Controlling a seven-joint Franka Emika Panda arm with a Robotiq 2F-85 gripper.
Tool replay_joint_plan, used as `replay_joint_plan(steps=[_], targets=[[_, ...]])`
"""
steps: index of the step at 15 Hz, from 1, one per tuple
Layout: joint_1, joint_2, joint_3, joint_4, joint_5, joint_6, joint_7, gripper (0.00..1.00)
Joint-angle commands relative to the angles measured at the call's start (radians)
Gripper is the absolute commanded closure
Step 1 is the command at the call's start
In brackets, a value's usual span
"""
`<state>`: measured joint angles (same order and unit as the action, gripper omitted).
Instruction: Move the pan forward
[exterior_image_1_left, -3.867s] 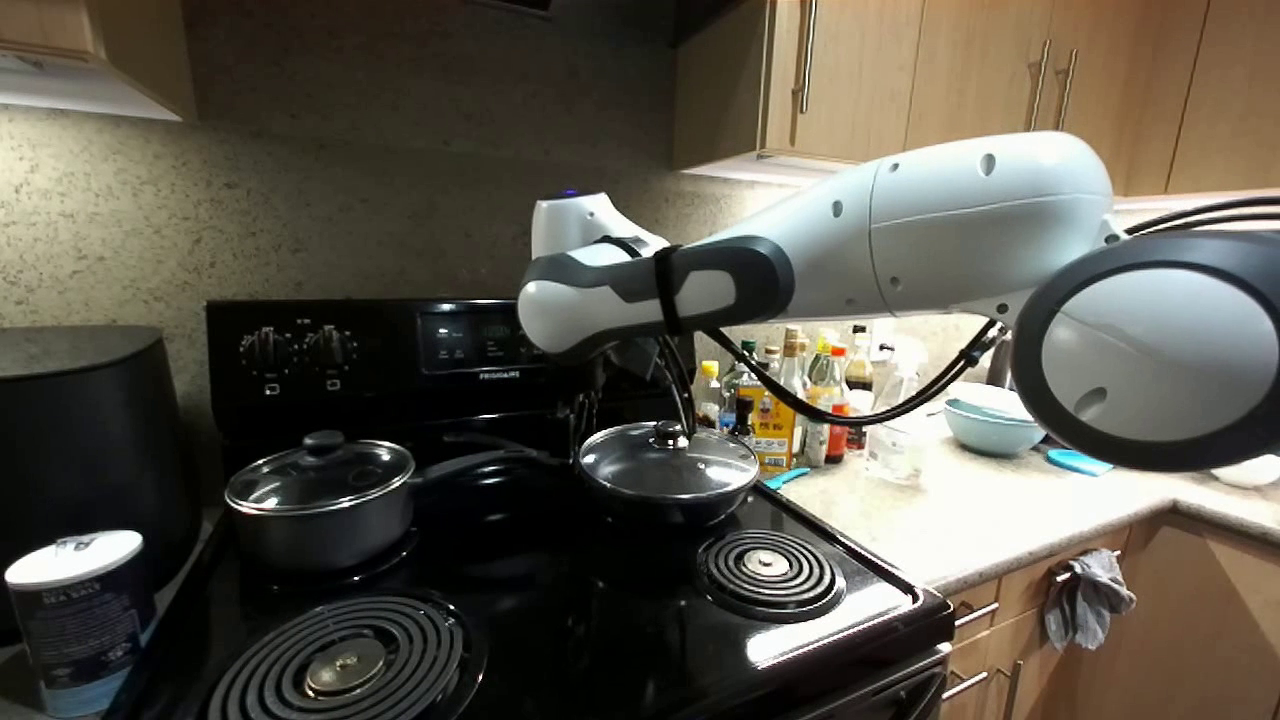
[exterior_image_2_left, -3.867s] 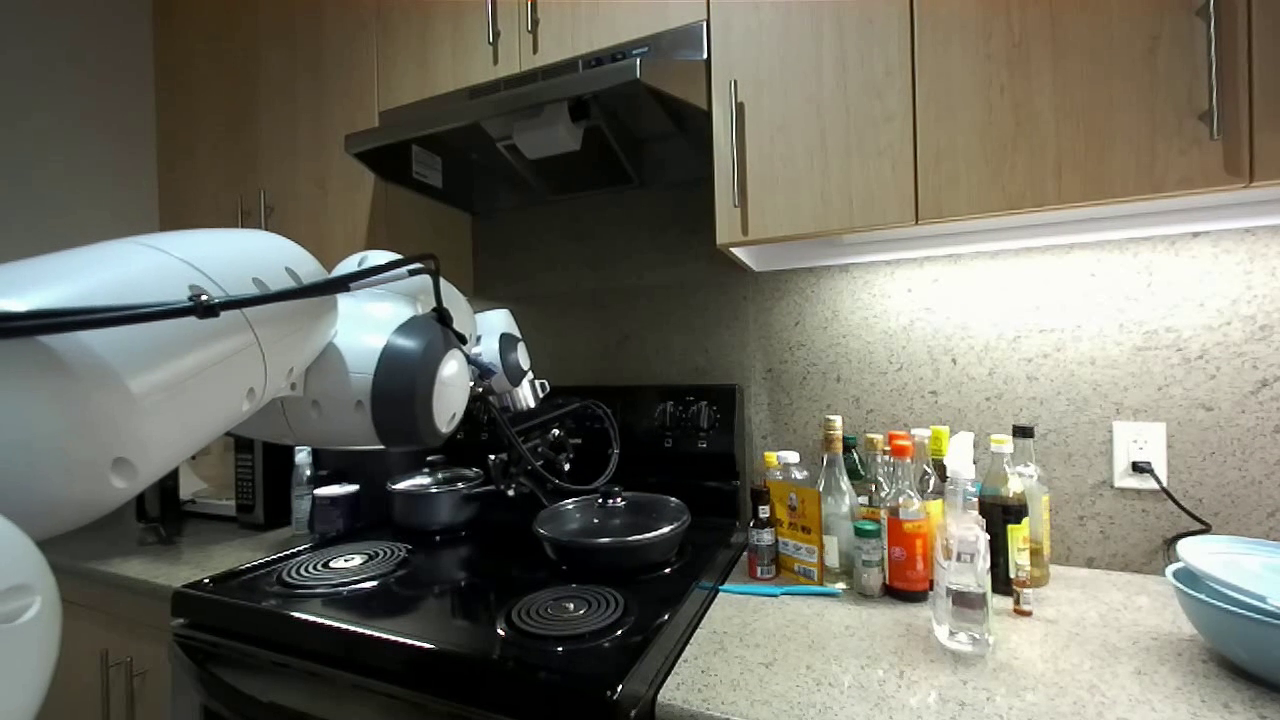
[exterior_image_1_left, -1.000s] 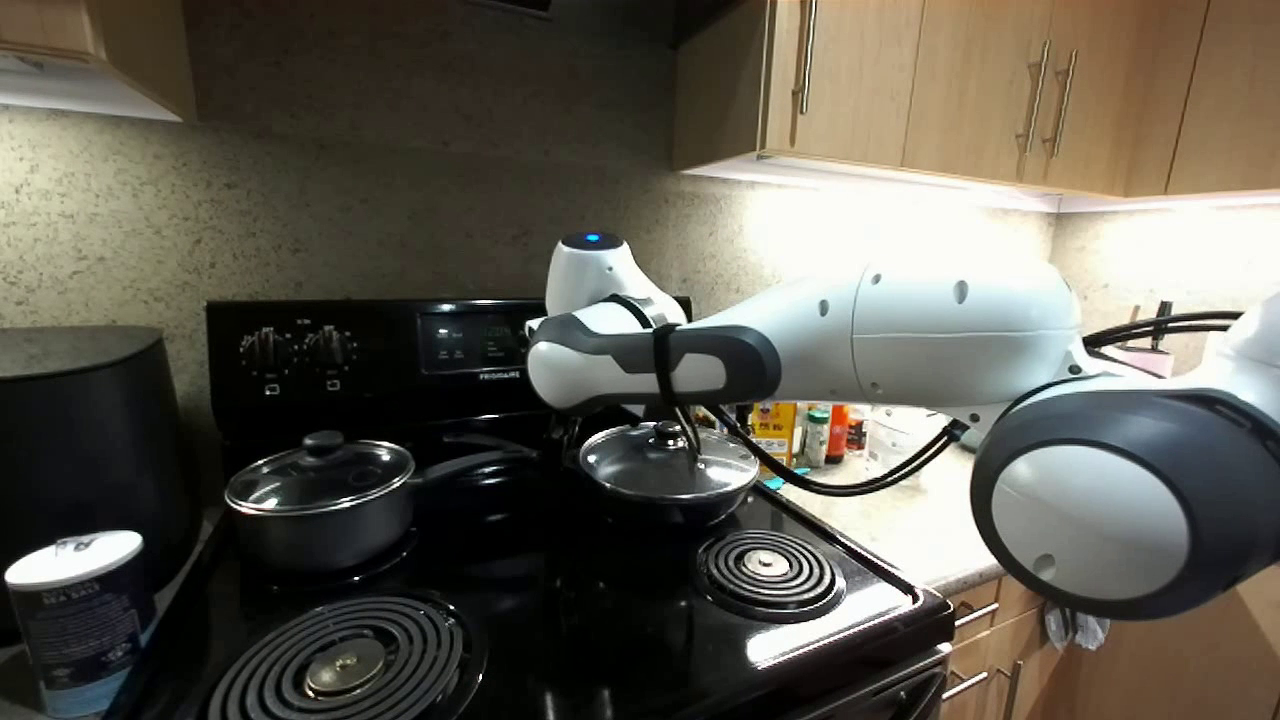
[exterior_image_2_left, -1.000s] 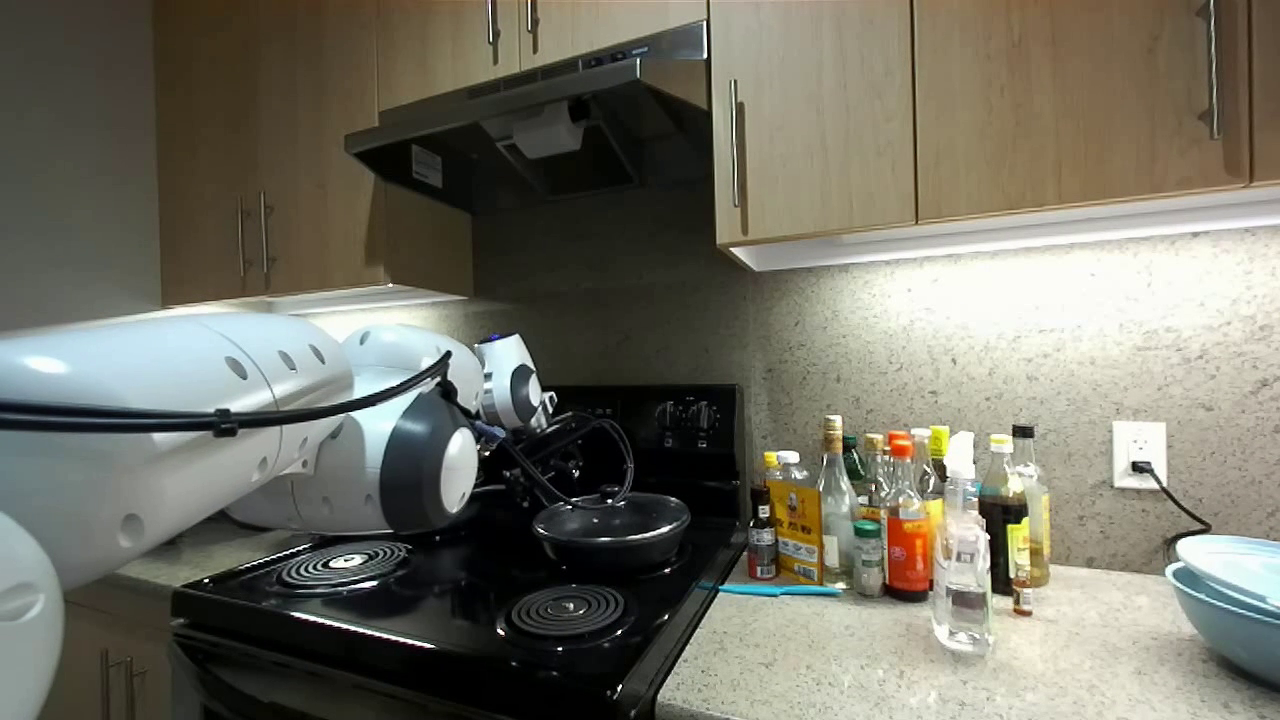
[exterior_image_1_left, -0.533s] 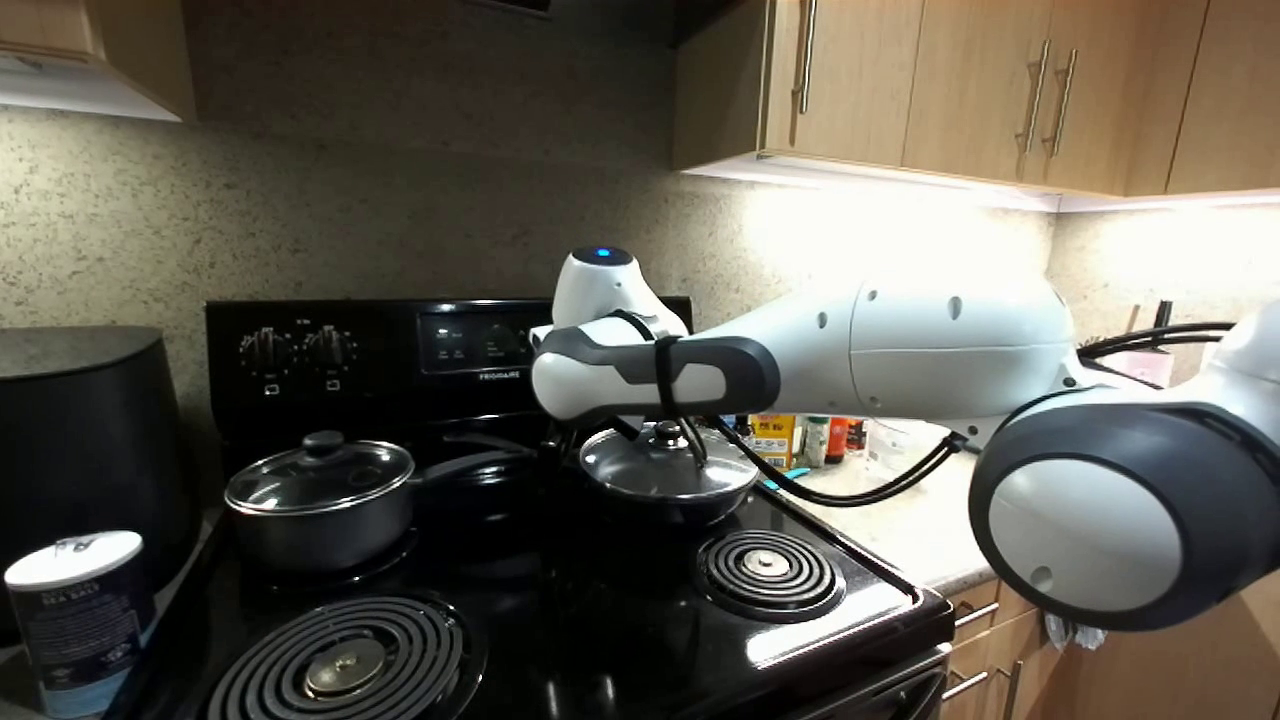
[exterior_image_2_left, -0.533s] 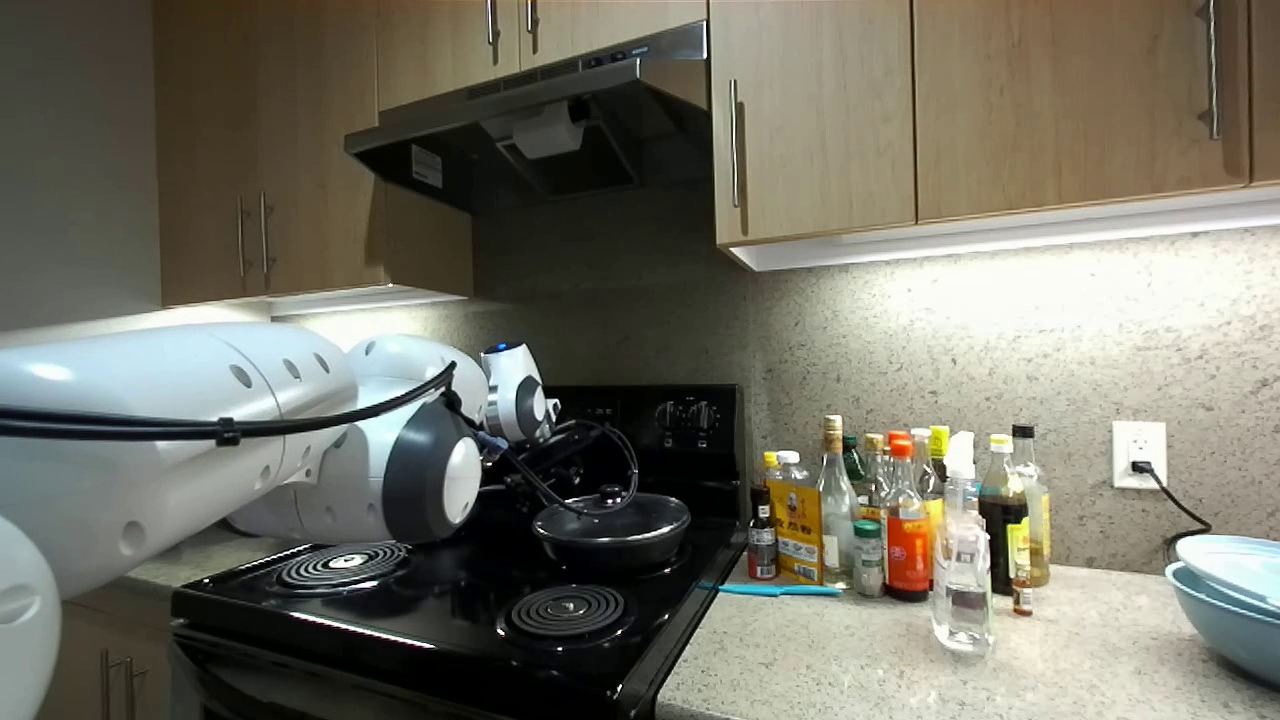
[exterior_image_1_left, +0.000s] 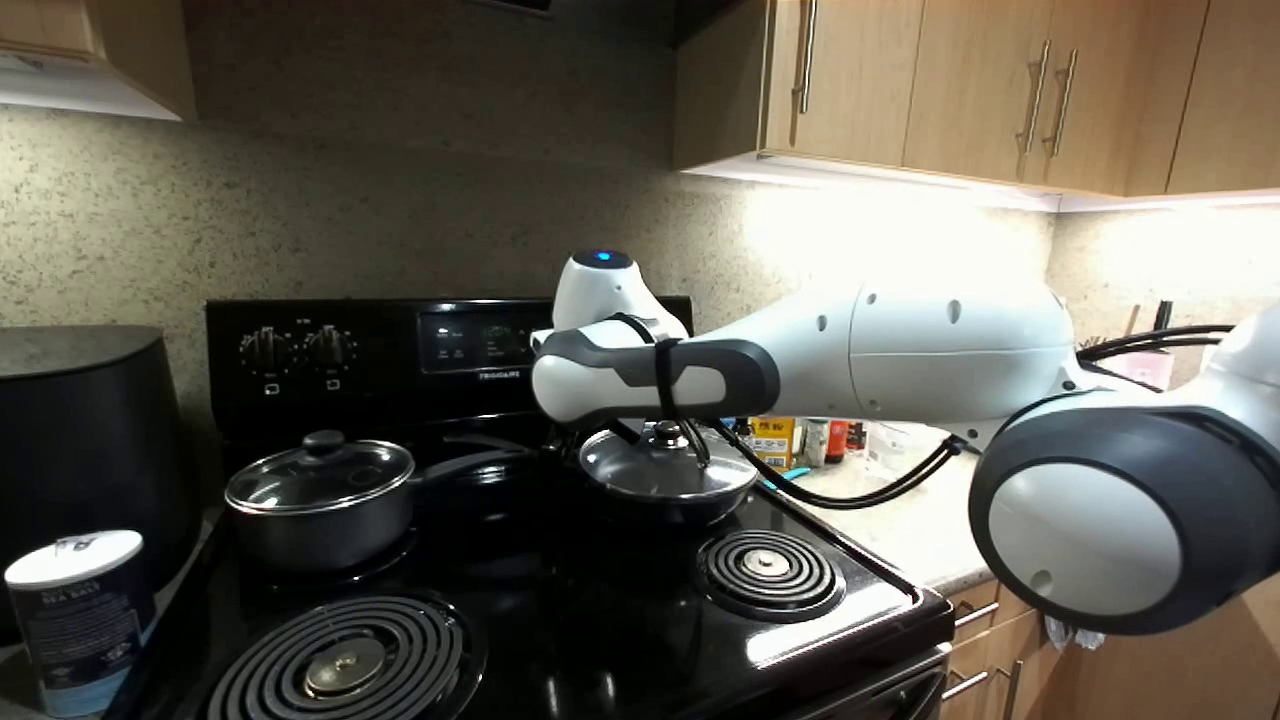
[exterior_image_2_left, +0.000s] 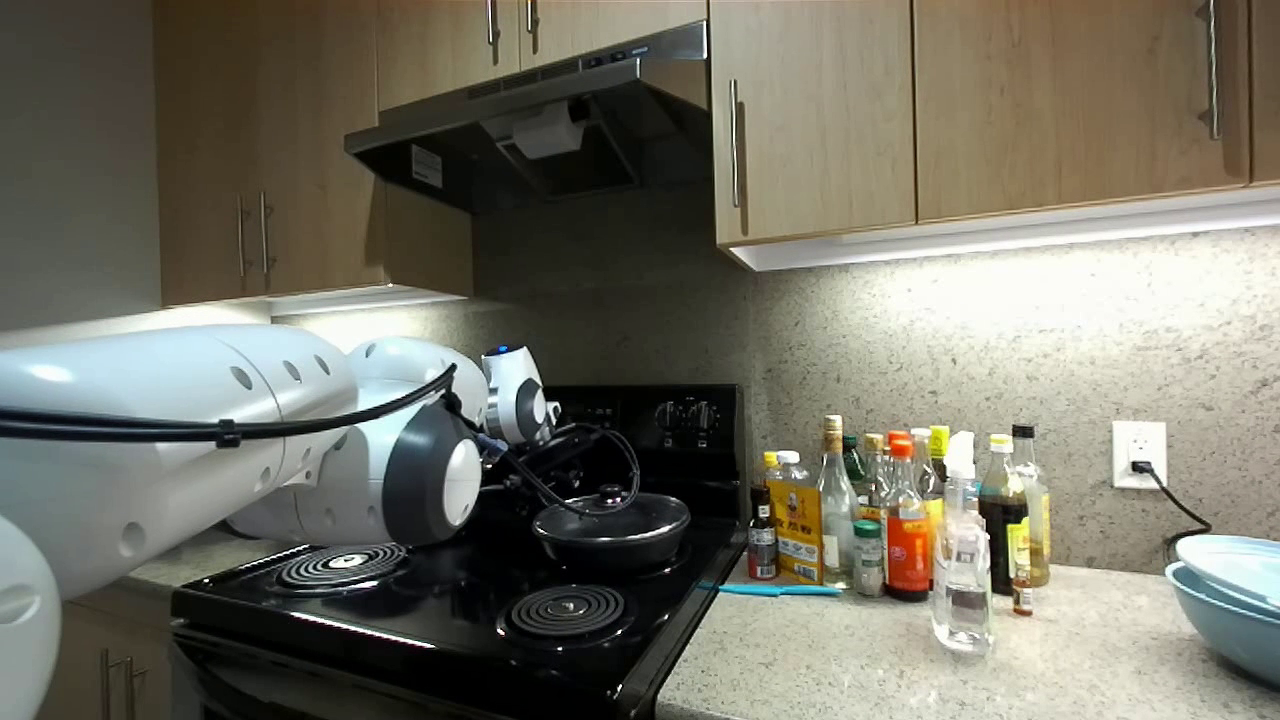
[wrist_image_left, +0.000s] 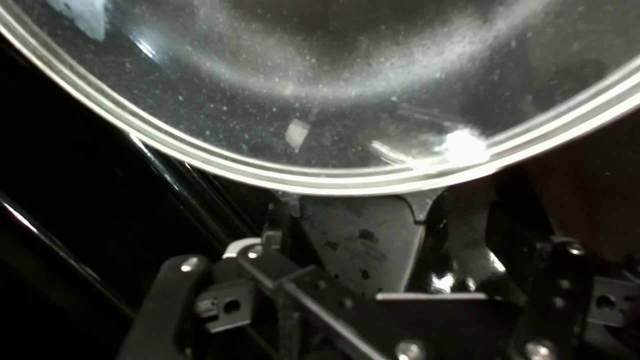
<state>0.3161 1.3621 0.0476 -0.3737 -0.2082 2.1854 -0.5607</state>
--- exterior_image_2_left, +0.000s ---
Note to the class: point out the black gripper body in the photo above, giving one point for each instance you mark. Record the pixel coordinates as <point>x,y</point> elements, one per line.
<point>545,475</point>

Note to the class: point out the under-cabinet light strip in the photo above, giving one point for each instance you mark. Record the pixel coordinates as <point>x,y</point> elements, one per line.
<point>1002,231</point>

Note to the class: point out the wooden base cabinet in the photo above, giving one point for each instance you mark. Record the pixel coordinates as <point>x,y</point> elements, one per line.
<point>112,661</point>

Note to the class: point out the black frying pan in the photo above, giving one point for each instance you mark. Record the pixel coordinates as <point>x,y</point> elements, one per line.
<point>606,548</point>

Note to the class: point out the wide wooden cabinet door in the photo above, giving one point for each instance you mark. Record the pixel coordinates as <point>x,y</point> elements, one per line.
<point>1065,107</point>

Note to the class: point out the orange sauce bottle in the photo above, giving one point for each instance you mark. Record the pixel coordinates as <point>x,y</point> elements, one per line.
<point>908,553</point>

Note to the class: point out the wooden cabinet over hood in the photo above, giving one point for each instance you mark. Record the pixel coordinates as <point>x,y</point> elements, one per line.
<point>585,25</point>

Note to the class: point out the glass bottle gold cap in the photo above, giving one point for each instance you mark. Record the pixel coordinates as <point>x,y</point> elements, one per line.
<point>837,515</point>

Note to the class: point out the dark soy sauce bottle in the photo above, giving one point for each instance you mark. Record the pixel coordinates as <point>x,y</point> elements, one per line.
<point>1002,527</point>

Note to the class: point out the stainless range hood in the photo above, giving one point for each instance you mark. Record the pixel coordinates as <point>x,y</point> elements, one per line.
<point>533,133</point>

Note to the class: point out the wooden two-door wall cabinet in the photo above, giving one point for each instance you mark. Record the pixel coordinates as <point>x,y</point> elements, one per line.
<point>240,133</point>

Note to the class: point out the clear spray bottle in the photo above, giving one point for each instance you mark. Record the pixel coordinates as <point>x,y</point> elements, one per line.
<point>962,587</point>

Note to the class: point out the white wall outlet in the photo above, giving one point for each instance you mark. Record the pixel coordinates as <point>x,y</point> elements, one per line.
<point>1136,444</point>

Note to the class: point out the black electric stove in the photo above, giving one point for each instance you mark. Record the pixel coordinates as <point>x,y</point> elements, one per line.
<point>441,625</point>

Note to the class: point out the narrow wooden cabinet door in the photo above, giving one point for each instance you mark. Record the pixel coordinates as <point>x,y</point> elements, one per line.
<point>827,121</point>

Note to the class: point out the bottle yellow green cap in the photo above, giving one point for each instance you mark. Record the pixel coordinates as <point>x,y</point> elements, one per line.
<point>937,460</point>

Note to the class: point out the small green lid jar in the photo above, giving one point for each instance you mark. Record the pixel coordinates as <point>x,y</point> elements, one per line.
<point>871,560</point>

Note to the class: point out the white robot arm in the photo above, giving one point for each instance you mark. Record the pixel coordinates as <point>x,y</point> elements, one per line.
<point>134,443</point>

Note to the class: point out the large burner coil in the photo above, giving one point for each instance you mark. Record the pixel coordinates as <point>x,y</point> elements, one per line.
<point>344,571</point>

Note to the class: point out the light blue bowl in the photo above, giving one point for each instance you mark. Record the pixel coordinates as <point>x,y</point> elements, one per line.
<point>1233,567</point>
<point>1224,635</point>

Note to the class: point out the small dark spice jar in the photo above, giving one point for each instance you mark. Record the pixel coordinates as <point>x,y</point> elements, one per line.
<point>762,547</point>

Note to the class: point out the small burner coil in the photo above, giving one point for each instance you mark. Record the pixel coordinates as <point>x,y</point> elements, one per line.
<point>565,610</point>

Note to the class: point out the teal utensil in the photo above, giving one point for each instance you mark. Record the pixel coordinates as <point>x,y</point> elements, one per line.
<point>780,590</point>

